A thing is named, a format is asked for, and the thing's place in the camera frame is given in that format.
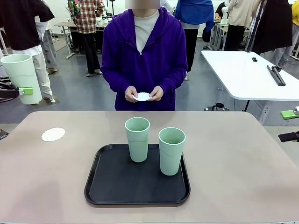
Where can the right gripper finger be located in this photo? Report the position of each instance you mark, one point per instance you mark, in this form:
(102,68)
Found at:
(287,114)
(288,137)

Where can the pale green plastic cup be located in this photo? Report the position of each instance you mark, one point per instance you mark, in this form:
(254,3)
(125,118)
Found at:
(171,161)
(21,70)
(137,149)

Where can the white scalloped paper coaster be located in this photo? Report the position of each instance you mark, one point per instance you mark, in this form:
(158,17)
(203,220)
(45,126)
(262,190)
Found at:
(53,134)
(142,97)

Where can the person's right forearm purple sleeve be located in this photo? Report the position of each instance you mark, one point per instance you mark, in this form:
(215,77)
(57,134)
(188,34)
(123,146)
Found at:
(114,81)

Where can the person's left forearm purple sleeve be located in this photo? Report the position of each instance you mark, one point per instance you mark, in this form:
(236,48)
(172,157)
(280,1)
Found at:
(174,79)

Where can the small white robot arm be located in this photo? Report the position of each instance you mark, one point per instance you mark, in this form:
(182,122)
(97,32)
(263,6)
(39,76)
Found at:
(224,14)

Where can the person's right hand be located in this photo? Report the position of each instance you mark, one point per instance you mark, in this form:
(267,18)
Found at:
(129,94)

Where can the person's left hand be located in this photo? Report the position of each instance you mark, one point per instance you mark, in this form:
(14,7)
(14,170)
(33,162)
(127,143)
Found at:
(157,93)

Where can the black folded tripod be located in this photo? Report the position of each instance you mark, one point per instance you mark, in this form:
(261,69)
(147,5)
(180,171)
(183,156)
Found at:
(276,75)

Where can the person in grey trousers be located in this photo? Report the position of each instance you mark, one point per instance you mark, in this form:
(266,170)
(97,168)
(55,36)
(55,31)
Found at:
(50,51)

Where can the dark flat object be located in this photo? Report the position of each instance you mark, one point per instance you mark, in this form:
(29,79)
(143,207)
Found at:
(3,134)

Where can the white folding table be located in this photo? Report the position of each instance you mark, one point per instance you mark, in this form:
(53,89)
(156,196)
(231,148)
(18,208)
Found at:
(245,74)

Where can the small black object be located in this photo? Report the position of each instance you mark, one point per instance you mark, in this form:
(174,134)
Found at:
(254,59)

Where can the person black top white trousers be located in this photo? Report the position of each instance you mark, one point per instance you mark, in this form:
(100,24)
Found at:
(21,23)

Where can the black kettle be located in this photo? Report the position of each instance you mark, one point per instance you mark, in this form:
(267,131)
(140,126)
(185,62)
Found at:
(219,107)

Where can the wooden top desk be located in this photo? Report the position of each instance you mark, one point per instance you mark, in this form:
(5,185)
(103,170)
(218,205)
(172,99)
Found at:
(65,24)

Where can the person black jacket grey trousers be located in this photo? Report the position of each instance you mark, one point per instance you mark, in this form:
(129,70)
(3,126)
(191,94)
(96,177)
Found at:
(273,28)

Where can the black tripod pole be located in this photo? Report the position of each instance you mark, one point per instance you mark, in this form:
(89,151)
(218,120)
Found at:
(253,30)

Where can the person in plaid shirt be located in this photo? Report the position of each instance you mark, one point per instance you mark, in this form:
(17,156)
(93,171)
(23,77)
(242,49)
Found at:
(86,18)

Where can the person in yellow top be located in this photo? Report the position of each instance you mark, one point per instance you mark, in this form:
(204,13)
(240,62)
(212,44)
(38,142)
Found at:
(296,16)

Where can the person beige top black skirt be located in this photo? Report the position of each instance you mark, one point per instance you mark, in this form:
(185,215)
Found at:
(240,11)

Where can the person in purple hoodie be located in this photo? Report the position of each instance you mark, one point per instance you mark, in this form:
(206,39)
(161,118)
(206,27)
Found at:
(161,58)

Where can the person in blue top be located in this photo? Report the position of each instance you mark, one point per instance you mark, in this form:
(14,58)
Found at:
(194,11)

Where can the black plastic tray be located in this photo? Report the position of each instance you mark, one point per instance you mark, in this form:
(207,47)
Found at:
(130,184)

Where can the person in white top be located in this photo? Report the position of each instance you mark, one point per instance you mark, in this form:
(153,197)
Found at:
(167,7)

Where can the grey metal frame desk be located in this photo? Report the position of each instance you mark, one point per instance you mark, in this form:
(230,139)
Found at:
(218,35)

